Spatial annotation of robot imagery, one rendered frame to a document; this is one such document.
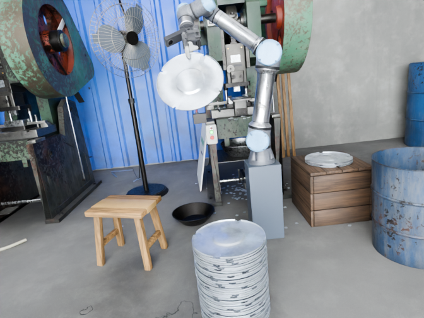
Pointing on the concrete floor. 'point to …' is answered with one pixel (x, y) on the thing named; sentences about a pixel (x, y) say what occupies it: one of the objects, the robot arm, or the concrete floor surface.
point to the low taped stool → (128, 212)
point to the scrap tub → (399, 204)
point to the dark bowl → (193, 213)
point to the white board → (202, 155)
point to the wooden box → (332, 192)
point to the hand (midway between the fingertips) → (187, 57)
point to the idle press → (69, 75)
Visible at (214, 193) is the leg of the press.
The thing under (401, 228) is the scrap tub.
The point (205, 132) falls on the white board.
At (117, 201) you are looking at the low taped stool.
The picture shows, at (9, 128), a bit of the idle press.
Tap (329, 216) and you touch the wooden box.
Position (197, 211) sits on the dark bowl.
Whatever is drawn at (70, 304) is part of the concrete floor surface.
